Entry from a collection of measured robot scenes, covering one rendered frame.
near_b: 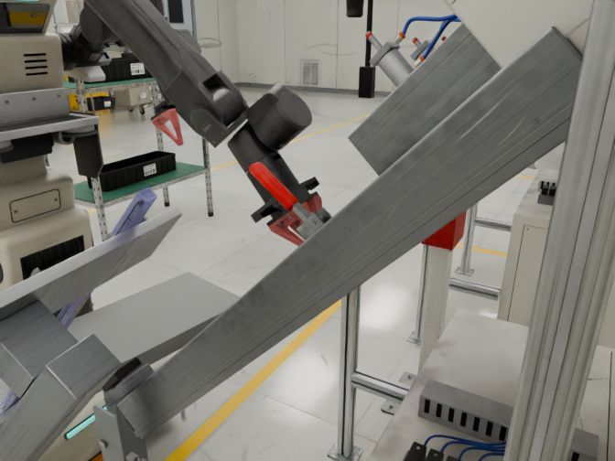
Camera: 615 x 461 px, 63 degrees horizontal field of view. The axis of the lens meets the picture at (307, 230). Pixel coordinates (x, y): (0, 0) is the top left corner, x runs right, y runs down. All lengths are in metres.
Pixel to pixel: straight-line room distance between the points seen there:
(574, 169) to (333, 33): 10.06
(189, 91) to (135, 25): 0.10
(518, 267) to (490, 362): 0.95
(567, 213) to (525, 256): 1.64
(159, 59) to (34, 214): 0.71
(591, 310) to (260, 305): 0.30
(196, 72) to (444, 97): 0.39
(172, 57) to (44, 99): 0.63
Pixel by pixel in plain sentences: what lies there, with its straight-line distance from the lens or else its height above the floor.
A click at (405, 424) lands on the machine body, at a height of 0.62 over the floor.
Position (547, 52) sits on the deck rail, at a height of 1.22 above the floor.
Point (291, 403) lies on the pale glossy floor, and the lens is 1.87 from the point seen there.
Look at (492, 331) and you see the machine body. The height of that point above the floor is 0.62.
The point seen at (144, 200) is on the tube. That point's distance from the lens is 0.42.
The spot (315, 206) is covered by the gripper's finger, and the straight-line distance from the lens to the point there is 0.71.
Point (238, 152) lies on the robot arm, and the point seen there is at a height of 1.07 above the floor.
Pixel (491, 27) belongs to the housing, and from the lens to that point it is 0.39.
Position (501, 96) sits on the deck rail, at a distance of 0.37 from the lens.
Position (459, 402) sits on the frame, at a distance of 0.90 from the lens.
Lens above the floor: 1.23
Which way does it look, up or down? 22 degrees down
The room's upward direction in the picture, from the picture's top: straight up
